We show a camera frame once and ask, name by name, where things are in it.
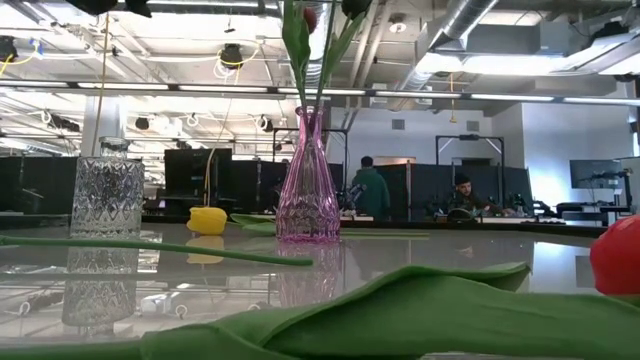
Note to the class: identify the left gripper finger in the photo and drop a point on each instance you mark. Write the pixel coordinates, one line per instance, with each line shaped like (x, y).
(140, 7)

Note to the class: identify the clear cut-glass vase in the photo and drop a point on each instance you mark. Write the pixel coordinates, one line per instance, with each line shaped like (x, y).
(106, 195)

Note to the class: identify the dark office desk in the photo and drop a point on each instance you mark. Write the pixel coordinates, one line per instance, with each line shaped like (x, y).
(590, 209)

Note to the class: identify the white building column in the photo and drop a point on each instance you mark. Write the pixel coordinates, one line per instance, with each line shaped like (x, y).
(112, 120)

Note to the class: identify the yellow artificial tulip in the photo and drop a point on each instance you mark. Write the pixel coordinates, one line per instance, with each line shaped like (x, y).
(206, 220)

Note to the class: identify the long ceiling light bar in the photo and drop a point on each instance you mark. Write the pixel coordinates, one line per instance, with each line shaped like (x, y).
(225, 89)

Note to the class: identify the round ceiling lamp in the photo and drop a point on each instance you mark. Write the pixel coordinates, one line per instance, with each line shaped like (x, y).
(397, 26)

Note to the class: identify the black ceiling dome device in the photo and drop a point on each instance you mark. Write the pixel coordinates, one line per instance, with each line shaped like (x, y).
(231, 55)

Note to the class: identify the wall air vent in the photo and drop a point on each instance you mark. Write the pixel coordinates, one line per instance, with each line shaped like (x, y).
(473, 125)
(398, 124)

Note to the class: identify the black rounded object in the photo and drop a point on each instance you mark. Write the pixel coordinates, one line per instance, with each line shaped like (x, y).
(460, 217)

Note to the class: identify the red artificial tulip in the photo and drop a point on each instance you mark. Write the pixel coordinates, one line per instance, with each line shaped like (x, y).
(425, 320)

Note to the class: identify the wide black partition panel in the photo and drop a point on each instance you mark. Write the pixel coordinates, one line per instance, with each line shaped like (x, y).
(430, 190)

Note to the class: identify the wall-mounted dark screen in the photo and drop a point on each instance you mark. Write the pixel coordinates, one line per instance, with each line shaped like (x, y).
(590, 174)

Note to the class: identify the silver smooth ventilation duct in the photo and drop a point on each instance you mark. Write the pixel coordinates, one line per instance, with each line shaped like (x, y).
(465, 20)

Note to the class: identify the artificial flower long green stem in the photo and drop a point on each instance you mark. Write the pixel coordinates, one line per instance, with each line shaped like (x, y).
(150, 246)

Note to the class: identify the person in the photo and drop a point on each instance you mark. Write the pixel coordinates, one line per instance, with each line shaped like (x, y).
(372, 192)
(465, 192)

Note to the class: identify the pink ribbed glass vase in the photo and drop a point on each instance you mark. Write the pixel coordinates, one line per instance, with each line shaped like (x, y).
(307, 200)

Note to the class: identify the dark-headed artificial tulip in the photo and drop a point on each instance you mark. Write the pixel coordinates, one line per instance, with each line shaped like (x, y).
(337, 50)

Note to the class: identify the black computer monitor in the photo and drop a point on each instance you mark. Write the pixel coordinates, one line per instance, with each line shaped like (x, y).
(187, 175)

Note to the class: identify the small black ceiling speaker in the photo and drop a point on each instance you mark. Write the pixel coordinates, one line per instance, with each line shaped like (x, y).
(142, 123)

